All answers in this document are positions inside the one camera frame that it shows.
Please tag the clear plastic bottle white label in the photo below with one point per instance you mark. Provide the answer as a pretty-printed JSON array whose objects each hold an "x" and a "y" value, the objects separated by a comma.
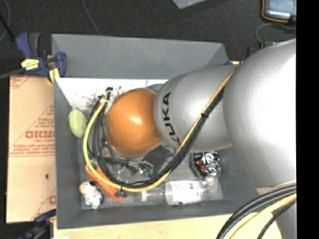
[{"x": 183, "y": 192}]

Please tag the black and white crumpled packet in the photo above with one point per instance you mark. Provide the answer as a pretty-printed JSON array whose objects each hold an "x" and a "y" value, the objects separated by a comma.
[{"x": 207, "y": 164}]

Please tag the orange toy carrot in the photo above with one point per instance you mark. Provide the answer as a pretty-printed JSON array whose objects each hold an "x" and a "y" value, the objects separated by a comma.
[{"x": 99, "y": 177}]

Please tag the white toy animal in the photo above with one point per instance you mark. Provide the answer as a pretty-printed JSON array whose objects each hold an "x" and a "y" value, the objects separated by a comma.
[{"x": 91, "y": 195}]

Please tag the pale green oval ball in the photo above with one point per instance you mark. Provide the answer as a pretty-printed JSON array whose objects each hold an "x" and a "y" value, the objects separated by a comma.
[{"x": 77, "y": 123}]

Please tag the grey metal bin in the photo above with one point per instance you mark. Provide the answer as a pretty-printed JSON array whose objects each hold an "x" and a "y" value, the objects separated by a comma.
[{"x": 139, "y": 56}]

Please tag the brown cardboard board red print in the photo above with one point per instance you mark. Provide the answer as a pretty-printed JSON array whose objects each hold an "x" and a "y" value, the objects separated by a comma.
[{"x": 30, "y": 123}]

